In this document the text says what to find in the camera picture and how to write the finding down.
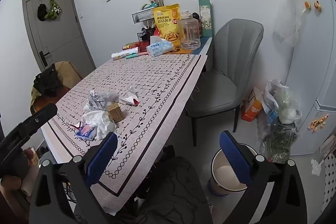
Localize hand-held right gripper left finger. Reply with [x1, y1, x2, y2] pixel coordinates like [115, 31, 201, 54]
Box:
[29, 132, 118, 224]

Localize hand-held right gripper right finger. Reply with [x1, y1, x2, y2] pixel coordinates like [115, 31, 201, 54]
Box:
[219, 131, 308, 224]

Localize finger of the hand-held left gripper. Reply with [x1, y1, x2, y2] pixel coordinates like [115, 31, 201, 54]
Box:
[0, 103, 58, 161]

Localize white trash bin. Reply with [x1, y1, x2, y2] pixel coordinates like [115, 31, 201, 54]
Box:
[209, 144, 259, 197]

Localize blue red packet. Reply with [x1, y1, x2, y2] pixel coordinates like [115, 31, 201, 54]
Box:
[75, 122, 96, 140]

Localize small brown cardboard box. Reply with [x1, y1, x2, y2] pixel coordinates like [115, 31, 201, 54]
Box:
[106, 102, 125, 123]

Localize printed paper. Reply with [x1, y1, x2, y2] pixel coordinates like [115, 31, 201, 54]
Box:
[83, 90, 105, 111]

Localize red white wrapper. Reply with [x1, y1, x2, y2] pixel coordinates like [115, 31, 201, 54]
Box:
[118, 86, 139, 106]

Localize person's left hand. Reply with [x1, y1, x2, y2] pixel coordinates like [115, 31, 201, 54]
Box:
[0, 176, 34, 197]

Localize orange chair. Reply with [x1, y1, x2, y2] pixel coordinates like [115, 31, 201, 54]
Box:
[31, 94, 72, 114]

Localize crumpled white tissue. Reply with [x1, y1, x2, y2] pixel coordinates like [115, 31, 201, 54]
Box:
[81, 110, 117, 140]

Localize black garment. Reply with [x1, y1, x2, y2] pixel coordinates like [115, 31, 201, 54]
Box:
[33, 64, 65, 98]

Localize clear bag of greens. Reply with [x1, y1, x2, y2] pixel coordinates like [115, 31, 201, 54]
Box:
[259, 122, 300, 163]

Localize orange white carton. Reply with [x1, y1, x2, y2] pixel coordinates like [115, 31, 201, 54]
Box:
[241, 88, 264, 122]

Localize crumpled clear plastic wrapper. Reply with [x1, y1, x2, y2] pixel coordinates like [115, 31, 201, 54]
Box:
[94, 91, 120, 109]

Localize person's dark patterned pants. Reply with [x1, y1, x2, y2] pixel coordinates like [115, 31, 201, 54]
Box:
[134, 156, 214, 224]

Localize white plastic bag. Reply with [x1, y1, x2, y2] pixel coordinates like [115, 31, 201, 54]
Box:
[262, 80, 302, 125]

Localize crumpled white paper scrap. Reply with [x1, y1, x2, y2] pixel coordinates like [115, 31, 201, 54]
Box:
[311, 158, 324, 176]

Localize grey door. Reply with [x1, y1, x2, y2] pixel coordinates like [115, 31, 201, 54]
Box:
[22, 0, 96, 75]

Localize patterned beige tablecloth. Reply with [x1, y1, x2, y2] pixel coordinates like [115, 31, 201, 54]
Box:
[41, 54, 208, 216]

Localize grey upholstered chair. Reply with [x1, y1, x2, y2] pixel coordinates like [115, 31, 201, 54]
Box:
[186, 18, 264, 147]

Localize black hanging hat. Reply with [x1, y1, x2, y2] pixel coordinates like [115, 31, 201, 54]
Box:
[37, 3, 48, 22]

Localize white printed bag roll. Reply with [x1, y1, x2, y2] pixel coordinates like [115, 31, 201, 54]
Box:
[111, 47, 140, 61]

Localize green hanging hat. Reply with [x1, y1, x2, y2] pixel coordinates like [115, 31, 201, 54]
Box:
[44, 0, 63, 21]

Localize colourful snack packet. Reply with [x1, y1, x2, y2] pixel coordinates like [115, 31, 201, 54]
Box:
[122, 42, 139, 51]

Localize white refrigerator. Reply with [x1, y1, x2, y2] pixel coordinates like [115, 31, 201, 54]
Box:
[285, 0, 336, 157]

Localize blue white tissue pack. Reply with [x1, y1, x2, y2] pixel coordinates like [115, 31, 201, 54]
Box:
[146, 35, 175, 57]

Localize clear plastic jar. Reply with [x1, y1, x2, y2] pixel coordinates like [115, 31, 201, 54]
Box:
[180, 11, 201, 51]

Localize dark sauce bottle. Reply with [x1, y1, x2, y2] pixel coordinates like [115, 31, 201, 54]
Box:
[192, 12, 203, 38]

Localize black utensil holder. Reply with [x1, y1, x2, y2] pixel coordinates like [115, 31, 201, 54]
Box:
[143, 21, 158, 37]

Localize clear hanging plastic bag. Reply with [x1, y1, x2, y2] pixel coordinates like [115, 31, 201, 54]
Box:
[273, 0, 305, 47]

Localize tall green box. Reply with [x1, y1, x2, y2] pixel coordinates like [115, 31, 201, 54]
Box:
[197, 0, 213, 38]

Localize yellow snack bag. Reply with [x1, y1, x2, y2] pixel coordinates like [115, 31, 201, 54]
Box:
[153, 4, 181, 46]

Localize group of fridge magnets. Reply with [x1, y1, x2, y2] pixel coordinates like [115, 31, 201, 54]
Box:
[303, 0, 330, 132]

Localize black door lock handle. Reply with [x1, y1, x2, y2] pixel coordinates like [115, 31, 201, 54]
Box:
[39, 50, 50, 65]

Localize black wire rack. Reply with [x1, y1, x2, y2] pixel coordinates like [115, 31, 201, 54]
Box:
[132, 7, 158, 42]

